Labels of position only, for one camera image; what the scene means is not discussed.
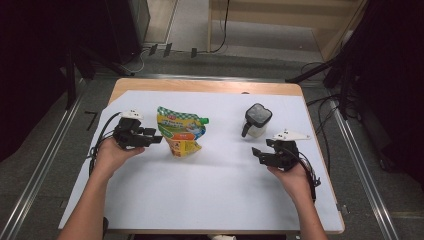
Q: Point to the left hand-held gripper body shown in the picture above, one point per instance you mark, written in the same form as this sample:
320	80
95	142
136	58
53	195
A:
128	135

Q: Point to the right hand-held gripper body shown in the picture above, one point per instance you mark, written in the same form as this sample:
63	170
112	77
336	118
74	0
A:
286	155

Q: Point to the yellow green sauce pouch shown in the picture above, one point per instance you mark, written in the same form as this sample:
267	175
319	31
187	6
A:
180	131

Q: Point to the person's right hand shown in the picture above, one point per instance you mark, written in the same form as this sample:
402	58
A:
296	183

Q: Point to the person's left hand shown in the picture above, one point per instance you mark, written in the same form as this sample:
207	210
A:
110	160

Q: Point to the angled black tape mark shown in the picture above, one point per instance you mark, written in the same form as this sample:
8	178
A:
93	116

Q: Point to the white table mat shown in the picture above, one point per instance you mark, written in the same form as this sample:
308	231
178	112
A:
206	186

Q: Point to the wooden table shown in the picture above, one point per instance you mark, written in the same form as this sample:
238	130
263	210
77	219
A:
200	86

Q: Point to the black stand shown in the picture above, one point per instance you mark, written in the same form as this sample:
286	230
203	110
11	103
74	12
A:
70	80

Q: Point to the black tape strip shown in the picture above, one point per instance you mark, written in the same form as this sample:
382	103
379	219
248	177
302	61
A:
194	52
167	49
153	49

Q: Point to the black tripod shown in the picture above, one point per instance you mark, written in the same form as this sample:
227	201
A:
343	83

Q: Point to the black cabinet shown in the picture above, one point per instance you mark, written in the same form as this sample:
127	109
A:
128	30

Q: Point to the black curtain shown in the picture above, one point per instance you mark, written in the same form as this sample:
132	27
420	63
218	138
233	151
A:
396	83
33	66

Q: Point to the metal floor rail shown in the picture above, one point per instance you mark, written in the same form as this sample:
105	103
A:
363	173
206	77
40	166

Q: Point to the light wooden frame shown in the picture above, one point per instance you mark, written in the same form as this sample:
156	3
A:
266	8

